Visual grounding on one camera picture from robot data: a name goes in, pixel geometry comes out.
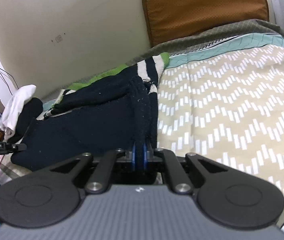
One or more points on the black folded garment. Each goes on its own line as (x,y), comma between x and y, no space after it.
(29,113)

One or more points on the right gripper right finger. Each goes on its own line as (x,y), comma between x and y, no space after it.
(145,156)

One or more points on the orange brown pillow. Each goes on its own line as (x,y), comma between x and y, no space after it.
(170,19)

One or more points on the green navy white knit sweater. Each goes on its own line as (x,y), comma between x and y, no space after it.
(116,111)

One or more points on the white folded garment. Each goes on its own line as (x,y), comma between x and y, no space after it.
(13,109)

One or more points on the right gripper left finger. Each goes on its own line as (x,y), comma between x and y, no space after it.
(133,158)

